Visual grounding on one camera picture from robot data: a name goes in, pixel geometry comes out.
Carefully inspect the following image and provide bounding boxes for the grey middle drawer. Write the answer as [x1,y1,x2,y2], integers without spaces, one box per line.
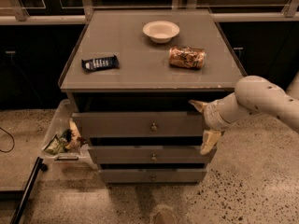
[88,146,217,164]

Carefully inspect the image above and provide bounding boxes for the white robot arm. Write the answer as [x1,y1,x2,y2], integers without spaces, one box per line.
[189,76,299,155]

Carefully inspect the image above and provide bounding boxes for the grey top drawer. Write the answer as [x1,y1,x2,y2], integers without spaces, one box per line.
[72,111,206,138]

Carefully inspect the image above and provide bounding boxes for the dark blue snack bar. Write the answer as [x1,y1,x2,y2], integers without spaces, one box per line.
[81,55,119,72]

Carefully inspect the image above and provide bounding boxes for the black metal bar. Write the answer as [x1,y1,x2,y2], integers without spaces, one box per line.
[10,157,45,224]

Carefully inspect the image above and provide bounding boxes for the black cable on floor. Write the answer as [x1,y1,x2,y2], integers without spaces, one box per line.
[0,126,16,154]

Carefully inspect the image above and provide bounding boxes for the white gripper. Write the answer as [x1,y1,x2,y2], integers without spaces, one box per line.
[188,100,231,155]

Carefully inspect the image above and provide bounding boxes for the crushed brown soda can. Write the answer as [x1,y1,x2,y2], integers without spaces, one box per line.
[169,46,206,69]

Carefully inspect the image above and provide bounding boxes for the tan snack bag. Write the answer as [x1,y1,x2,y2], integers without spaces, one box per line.
[64,121,85,152]

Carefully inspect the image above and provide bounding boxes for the white paper bowl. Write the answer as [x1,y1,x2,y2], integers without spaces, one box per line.
[143,21,179,44]

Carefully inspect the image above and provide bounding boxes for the grey drawer cabinet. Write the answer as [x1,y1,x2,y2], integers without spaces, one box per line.
[60,10,246,171]

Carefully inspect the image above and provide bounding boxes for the clear plastic storage bin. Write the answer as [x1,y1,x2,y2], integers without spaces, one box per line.
[39,99,96,169]

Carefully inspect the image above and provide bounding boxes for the green chip bag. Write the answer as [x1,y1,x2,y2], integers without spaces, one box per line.
[44,135,66,155]

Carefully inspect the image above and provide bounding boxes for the grey bottom drawer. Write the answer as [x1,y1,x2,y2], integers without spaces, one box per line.
[99,168,206,184]

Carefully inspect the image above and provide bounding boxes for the grey drawer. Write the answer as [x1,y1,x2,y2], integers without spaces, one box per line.
[88,146,217,164]
[72,111,206,138]
[99,168,206,184]

